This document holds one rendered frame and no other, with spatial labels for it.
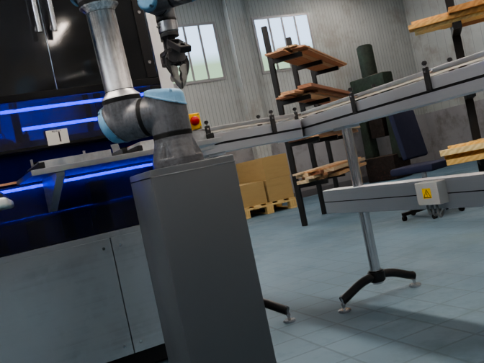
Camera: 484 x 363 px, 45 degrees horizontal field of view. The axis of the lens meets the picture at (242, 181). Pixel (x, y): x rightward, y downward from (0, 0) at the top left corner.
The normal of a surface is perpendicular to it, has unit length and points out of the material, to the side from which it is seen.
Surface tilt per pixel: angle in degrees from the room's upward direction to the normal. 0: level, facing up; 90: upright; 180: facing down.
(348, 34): 90
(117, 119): 93
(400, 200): 90
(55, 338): 90
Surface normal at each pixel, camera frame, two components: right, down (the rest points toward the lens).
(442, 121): -0.90, 0.19
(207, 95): 0.39, -0.07
